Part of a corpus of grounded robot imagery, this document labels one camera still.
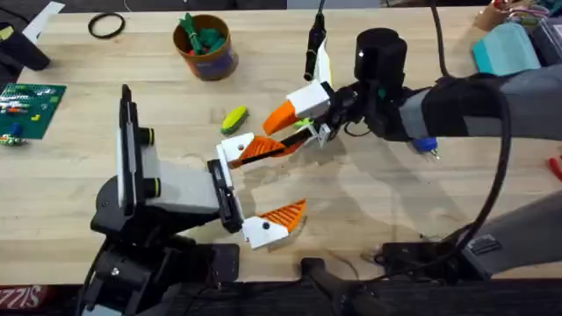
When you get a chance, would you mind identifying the dark lidded box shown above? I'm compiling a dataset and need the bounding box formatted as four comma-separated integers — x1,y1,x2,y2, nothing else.
530,19,562,68

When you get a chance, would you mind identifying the green board with blocks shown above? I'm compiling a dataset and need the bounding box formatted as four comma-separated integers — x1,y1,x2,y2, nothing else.
0,83,68,141

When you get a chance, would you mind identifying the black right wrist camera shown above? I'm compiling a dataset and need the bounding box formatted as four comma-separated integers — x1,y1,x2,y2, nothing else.
303,11,334,89

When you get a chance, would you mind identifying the brown tub with toys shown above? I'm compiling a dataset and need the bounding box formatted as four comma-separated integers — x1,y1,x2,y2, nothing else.
171,12,241,83

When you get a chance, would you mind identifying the blue electric screwdriver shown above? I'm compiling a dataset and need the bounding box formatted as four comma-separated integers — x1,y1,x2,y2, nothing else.
410,136,441,162

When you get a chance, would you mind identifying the orange ribbed wedge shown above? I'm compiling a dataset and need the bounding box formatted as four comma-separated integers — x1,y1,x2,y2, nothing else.
227,134,293,170

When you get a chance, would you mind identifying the cardboard box of items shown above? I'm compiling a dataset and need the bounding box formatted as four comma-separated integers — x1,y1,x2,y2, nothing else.
476,0,562,32

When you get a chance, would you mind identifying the yellow green corn toy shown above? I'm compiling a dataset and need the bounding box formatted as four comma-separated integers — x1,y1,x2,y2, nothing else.
220,104,251,136

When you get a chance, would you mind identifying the red handled tool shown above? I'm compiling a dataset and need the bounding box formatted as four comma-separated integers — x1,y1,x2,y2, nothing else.
547,155,562,183

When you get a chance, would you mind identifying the thick black cable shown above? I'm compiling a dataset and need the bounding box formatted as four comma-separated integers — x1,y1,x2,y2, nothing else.
428,0,513,247

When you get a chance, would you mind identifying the teal cloth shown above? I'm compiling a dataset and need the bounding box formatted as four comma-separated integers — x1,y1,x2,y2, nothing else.
471,21,543,77

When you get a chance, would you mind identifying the black rubber ring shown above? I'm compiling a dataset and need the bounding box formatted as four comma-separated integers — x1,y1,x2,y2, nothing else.
87,11,127,40

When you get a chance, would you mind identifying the black rail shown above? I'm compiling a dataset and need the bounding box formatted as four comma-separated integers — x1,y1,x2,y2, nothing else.
0,256,562,316

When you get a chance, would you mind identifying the white paper strip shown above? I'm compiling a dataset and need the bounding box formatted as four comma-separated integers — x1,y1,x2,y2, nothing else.
21,1,67,45

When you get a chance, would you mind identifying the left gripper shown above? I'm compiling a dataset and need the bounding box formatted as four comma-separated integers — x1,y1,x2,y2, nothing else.
89,133,308,251

